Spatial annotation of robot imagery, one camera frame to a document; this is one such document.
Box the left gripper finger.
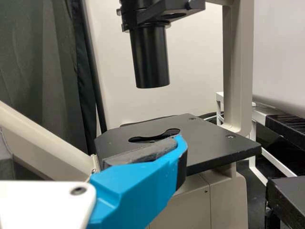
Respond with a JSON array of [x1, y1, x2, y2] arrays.
[[87, 134, 189, 229]]

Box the white rack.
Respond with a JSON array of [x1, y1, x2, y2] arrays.
[[215, 91, 298, 178]]

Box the cream microscope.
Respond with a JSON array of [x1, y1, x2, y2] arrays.
[[0, 0, 262, 229]]

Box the black platform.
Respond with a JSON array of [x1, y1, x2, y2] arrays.
[[264, 114, 305, 145], [266, 177, 305, 229]]

